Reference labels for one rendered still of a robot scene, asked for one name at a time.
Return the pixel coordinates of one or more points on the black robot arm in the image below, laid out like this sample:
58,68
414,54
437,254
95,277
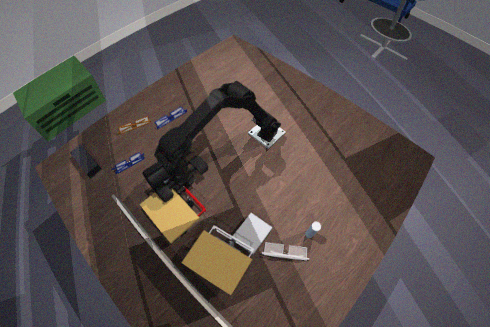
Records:
177,142

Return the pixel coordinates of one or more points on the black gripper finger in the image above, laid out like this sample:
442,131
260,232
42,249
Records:
181,190
189,182

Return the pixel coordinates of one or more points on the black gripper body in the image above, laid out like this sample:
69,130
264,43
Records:
163,190

